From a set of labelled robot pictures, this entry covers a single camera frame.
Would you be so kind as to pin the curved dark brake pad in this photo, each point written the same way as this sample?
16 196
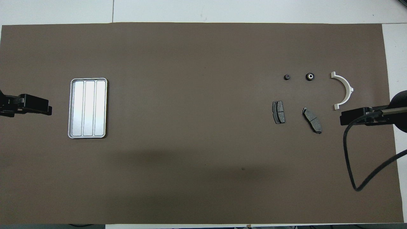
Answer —
313 121

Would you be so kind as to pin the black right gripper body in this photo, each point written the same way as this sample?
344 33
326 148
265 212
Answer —
376 118

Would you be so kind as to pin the small black bearing gear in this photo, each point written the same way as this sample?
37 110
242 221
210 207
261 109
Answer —
287 77

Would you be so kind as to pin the brown table mat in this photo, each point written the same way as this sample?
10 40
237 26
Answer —
159 95

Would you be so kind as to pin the silver metal tray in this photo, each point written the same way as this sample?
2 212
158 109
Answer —
89 108

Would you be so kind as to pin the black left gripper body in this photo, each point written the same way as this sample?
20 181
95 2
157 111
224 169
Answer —
11 105

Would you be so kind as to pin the rectangular dark brake pad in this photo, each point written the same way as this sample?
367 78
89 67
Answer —
279 111

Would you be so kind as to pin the large black bearing gear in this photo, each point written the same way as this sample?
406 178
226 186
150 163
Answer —
310 76

